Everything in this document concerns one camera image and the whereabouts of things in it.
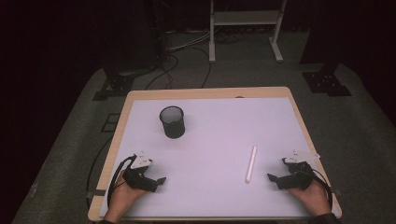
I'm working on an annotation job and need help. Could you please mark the person's left hand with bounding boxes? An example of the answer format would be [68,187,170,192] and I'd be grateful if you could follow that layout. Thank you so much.
[104,170,148,224]

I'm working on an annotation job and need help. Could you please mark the white metal stand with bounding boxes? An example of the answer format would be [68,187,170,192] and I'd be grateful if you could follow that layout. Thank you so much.
[208,0,288,64]

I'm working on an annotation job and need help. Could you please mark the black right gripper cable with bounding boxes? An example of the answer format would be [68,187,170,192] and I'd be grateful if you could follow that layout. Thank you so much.
[310,168,334,213]

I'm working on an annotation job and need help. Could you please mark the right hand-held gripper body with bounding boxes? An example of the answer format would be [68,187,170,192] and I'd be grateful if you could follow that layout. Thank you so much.
[275,149,321,191]

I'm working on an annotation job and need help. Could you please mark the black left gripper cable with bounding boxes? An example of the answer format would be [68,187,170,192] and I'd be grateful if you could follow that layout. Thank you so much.
[106,154,138,209]

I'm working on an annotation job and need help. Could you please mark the person's right hand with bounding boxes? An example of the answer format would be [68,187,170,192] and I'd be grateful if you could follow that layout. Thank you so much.
[287,179,332,217]

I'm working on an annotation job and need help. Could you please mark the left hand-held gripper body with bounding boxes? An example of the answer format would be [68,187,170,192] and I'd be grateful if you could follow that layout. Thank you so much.
[121,150,161,193]

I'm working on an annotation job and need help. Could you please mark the black stand base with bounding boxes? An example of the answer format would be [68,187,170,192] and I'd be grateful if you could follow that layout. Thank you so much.
[92,66,158,102]
[299,61,353,98]

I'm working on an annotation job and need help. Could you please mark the black mesh pen holder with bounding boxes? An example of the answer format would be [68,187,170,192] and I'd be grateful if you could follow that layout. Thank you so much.
[159,105,187,140]

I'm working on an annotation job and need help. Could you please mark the white pen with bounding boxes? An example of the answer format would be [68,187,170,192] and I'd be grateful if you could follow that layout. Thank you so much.
[244,145,258,184]

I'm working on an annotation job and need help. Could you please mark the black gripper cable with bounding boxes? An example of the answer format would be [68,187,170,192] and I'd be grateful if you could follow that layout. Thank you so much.
[106,154,138,209]
[310,168,334,213]

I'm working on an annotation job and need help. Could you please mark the wooden table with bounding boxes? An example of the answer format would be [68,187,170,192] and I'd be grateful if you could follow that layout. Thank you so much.
[87,86,343,223]

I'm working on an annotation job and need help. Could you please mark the black floor cables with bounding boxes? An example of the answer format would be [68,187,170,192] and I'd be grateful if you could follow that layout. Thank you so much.
[144,27,247,91]

